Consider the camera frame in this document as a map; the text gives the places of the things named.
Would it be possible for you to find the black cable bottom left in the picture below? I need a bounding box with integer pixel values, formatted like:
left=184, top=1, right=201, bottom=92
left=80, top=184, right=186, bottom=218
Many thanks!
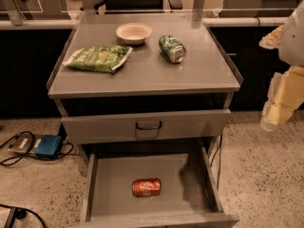
left=0, top=203, right=47, bottom=228

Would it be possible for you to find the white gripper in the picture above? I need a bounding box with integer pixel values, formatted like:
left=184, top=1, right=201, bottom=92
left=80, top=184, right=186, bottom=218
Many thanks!
left=259, top=26, right=304, bottom=131

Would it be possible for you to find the blue box on floor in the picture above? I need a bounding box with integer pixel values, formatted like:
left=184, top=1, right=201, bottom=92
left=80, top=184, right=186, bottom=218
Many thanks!
left=34, top=135, right=62, bottom=159

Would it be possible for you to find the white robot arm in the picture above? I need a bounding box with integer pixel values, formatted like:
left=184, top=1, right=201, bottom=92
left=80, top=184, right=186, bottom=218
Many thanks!
left=259, top=2, right=304, bottom=131

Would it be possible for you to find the grey flat device on floor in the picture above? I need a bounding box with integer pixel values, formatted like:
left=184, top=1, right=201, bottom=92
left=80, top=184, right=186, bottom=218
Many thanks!
left=8, top=133, right=42, bottom=154

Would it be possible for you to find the grey drawer cabinet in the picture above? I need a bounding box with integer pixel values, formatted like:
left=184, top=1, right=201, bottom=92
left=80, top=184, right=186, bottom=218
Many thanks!
left=46, top=12, right=244, bottom=228

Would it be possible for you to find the black cable beside cabinet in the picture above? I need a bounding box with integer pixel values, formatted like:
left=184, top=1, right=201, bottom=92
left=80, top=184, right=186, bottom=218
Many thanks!
left=210, top=134, right=223, bottom=190

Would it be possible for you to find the closed upper drawer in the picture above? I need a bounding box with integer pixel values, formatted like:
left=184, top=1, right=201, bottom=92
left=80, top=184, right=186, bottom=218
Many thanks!
left=62, top=109, right=232, bottom=144

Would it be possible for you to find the green soda can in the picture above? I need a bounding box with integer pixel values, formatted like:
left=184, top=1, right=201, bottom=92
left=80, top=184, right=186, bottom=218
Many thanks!
left=159, top=34, right=186, bottom=64

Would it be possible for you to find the white paper bowl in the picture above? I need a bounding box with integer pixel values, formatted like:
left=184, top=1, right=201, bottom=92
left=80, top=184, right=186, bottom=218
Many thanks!
left=116, top=23, right=152, bottom=45

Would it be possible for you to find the red coke can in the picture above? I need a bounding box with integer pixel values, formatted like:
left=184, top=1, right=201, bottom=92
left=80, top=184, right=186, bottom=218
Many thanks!
left=132, top=178, right=162, bottom=198

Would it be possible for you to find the black floor cable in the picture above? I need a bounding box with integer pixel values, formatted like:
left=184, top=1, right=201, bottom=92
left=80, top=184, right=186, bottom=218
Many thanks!
left=0, top=130, right=80, bottom=167

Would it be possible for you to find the green chip bag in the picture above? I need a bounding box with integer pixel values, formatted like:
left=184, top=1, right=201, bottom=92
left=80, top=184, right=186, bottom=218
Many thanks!
left=64, top=45, right=133, bottom=74

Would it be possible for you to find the open middle drawer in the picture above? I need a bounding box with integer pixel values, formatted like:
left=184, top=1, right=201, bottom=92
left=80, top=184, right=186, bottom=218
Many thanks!
left=77, top=146, right=238, bottom=228

